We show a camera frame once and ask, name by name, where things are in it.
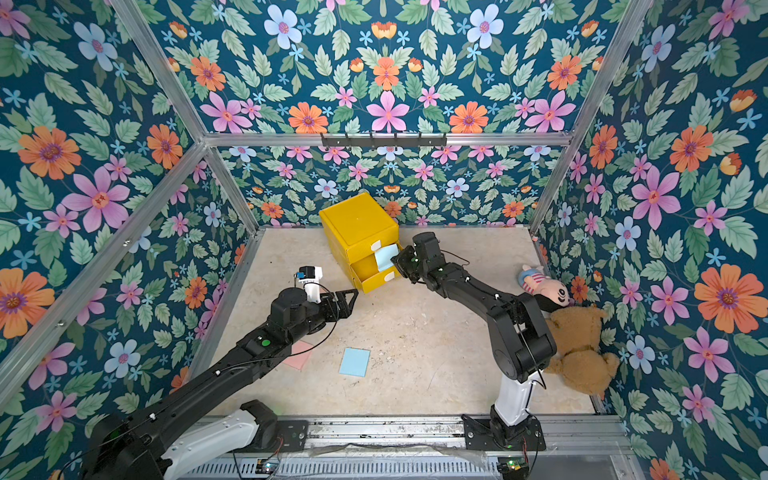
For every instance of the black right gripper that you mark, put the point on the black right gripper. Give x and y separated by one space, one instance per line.
417 262

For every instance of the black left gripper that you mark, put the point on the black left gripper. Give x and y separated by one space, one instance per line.
342 310

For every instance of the blue sticky note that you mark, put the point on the blue sticky note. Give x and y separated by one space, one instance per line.
384 256
355 362

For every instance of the yellow drawer cabinet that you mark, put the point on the yellow drawer cabinet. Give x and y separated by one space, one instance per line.
355 229

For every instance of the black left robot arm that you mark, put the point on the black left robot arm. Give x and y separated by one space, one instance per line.
140 445

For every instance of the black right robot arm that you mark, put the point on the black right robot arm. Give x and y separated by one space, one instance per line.
522 344

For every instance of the pink sticky note lower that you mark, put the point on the pink sticky note lower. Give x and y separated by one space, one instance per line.
299 356

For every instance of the pink plush doll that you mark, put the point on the pink plush doll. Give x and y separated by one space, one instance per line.
549 293

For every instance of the brown teddy bear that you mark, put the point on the brown teddy bear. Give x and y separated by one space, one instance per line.
578 359

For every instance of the metal hook rail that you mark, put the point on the metal hook rail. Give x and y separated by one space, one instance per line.
371 140

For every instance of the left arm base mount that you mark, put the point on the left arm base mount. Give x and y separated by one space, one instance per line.
274 433

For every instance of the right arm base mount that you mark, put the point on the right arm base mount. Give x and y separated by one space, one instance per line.
493 434

